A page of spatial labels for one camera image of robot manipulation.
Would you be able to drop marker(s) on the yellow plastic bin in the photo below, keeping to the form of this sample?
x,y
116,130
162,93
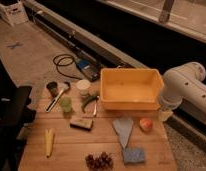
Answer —
x,y
130,88

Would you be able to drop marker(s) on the blue sponge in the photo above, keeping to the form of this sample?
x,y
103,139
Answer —
x,y
133,155

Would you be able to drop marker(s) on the dark metal cup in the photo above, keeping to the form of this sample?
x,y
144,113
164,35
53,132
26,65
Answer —
x,y
52,88

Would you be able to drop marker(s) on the blue folded cloth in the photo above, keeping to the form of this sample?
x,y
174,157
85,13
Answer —
x,y
123,127

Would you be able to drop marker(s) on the orange peach toy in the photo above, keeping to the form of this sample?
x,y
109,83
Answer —
x,y
146,124

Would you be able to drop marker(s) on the white cardboard box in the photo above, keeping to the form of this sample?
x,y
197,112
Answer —
x,y
13,14

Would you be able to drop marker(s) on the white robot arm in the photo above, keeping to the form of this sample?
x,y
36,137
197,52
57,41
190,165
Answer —
x,y
183,82

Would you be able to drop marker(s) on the yellow corn toy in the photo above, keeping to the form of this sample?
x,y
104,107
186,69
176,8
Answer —
x,y
49,138

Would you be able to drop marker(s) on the purple grape bunch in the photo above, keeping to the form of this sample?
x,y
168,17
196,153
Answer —
x,y
103,162

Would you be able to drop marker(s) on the white paper cup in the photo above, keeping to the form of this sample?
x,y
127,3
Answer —
x,y
83,86

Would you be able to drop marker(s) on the black handled spatula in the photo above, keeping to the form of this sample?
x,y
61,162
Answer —
x,y
62,88

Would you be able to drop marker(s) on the green plastic cup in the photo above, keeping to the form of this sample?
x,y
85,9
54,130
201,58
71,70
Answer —
x,y
65,104

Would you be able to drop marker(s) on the black chair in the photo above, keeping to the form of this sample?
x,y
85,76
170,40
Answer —
x,y
16,114

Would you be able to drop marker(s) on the metal spoon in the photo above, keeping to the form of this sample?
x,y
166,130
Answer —
x,y
95,106

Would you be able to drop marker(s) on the blue black power device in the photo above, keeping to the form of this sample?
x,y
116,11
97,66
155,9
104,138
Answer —
x,y
88,70

